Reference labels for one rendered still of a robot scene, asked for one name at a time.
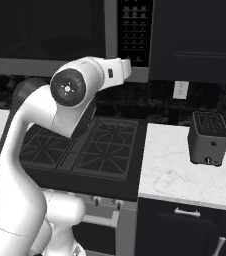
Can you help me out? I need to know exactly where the dark wall cupboard door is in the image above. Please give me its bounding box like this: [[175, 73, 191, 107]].
[[149, 0, 226, 85]]

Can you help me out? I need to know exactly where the silver cupboard door handle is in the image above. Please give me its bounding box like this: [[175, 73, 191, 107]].
[[215, 236, 226, 256]]

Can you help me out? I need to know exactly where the silver drawer handle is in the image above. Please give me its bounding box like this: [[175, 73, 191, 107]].
[[173, 206, 202, 219]]

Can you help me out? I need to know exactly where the black gas hob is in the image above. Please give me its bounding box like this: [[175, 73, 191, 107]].
[[18, 114, 149, 203]]

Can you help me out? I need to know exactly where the grey oven door handle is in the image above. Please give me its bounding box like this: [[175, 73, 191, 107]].
[[81, 209, 121, 230]]

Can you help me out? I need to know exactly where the dark base cupboard door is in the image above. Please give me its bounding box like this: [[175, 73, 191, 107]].
[[135, 218, 226, 256]]

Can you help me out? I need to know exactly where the dark drawer front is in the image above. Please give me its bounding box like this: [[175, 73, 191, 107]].
[[137, 197, 226, 228]]

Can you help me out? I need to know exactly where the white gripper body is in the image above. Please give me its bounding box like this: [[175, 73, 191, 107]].
[[119, 58, 133, 82]]

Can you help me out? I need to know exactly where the white wall socket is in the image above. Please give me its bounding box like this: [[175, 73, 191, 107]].
[[172, 80, 190, 101]]

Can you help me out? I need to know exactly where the dark grey toaster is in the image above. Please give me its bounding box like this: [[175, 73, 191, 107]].
[[187, 110, 226, 167]]

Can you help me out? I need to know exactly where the grey microwave oven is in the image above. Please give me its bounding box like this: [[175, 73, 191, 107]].
[[0, 0, 155, 84]]

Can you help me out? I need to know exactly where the black microwave door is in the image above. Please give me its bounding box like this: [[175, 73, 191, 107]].
[[0, 0, 119, 78]]

